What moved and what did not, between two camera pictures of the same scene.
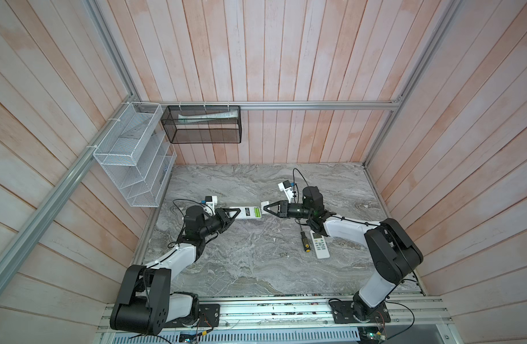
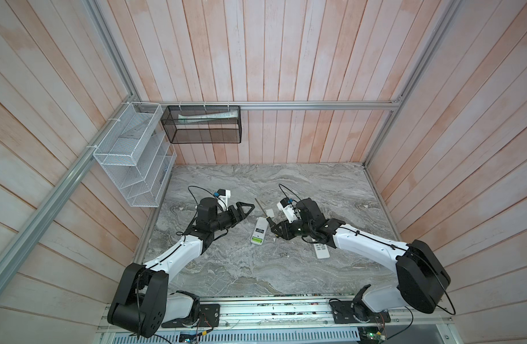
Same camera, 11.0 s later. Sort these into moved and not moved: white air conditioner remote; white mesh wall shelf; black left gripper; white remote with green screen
Moved: white remote with green screen
Not moved: black left gripper; white mesh wall shelf; white air conditioner remote
